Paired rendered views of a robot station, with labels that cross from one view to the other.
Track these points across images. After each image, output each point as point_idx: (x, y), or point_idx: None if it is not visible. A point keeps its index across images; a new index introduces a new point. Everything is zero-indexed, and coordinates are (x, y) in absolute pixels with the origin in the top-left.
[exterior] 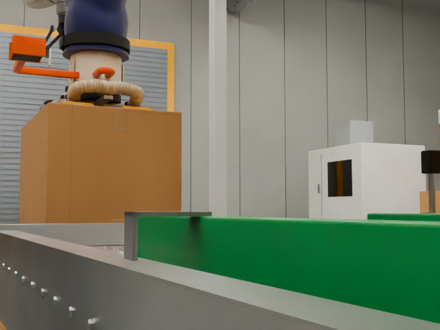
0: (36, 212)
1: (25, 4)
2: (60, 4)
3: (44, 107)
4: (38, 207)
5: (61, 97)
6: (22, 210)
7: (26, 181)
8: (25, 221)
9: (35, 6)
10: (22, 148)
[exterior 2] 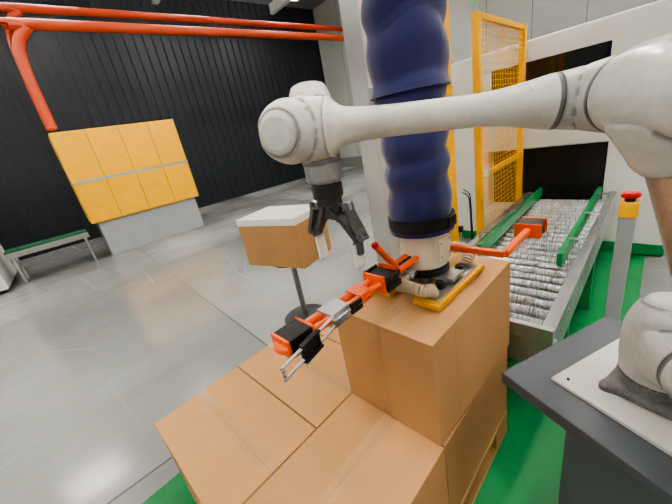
0: (495, 346)
1: (302, 156)
2: (341, 164)
3: (504, 268)
4: (497, 340)
5: (360, 300)
6: (454, 404)
7: (465, 364)
8: (465, 397)
9: (314, 161)
10: (444, 357)
